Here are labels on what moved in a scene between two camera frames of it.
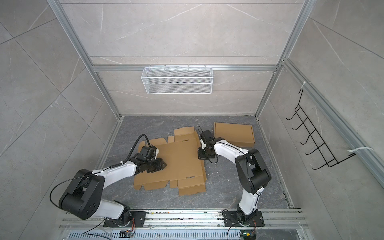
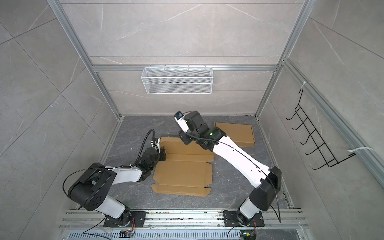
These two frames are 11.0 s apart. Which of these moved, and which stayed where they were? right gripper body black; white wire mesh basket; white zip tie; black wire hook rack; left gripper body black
Moved: right gripper body black; left gripper body black
Stayed: white wire mesh basket; black wire hook rack; white zip tie
